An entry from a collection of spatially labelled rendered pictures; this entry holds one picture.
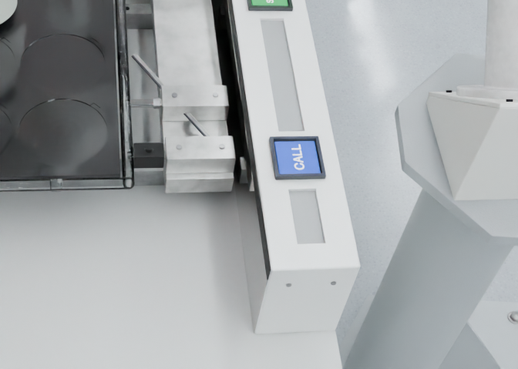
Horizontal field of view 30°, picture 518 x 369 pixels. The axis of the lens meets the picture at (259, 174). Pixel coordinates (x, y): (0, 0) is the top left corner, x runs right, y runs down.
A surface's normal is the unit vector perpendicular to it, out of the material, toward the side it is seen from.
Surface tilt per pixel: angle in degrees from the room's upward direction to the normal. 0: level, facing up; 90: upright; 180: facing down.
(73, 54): 0
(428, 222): 90
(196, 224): 0
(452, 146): 90
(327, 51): 0
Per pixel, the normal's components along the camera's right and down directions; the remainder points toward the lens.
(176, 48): 0.12, -0.60
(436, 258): -0.65, 0.55
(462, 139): -0.99, 0.02
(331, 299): 0.11, 0.80
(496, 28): -0.93, 0.04
